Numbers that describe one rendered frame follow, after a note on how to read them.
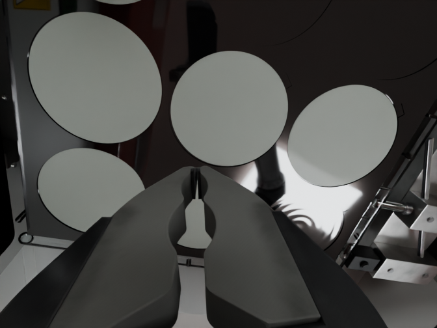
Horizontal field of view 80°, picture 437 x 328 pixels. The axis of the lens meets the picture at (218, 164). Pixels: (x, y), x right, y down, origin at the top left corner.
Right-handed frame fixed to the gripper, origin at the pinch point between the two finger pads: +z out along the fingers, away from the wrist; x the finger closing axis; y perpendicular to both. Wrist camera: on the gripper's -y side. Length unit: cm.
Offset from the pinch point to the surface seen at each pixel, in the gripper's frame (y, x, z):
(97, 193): 8.4, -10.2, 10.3
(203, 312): 40.5, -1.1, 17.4
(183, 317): 175, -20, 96
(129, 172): 6.1, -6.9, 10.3
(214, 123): 1.6, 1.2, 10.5
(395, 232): 17.0, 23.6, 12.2
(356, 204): 10.8, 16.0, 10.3
